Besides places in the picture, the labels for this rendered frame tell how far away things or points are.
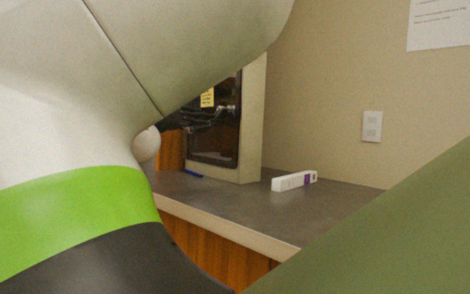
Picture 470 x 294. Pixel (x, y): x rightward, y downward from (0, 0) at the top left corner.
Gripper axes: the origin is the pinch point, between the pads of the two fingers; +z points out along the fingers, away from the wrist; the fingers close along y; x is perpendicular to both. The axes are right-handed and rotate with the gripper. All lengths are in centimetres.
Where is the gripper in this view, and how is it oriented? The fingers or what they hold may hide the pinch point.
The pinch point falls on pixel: (213, 120)
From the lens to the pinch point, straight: 113.8
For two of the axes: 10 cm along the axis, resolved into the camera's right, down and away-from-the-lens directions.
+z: 7.2, 0.0, 7.0
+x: -5.0, 6.9, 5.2
